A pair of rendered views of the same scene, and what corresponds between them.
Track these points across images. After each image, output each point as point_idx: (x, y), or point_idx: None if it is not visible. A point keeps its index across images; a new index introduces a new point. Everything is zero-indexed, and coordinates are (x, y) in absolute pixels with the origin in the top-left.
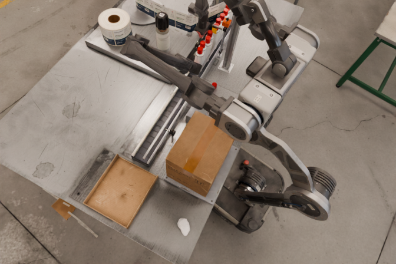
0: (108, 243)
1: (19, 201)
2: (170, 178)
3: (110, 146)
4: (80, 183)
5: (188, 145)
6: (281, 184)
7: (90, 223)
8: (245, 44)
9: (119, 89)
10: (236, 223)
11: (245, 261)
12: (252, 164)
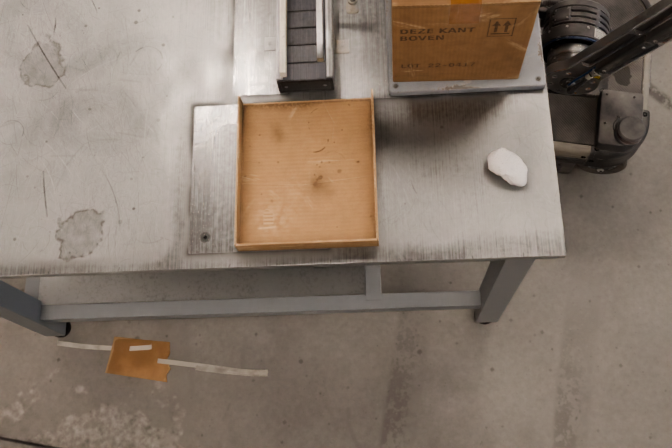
0: (301, 375)
1: (19, 404)
2: (406, 82)
3: (205, 93)
4: (193, 213)
5: None
6: (644, 6)
7: (228, 357)
8: None
9: None
10: (587, 153)
11: (646, 236)
12: None
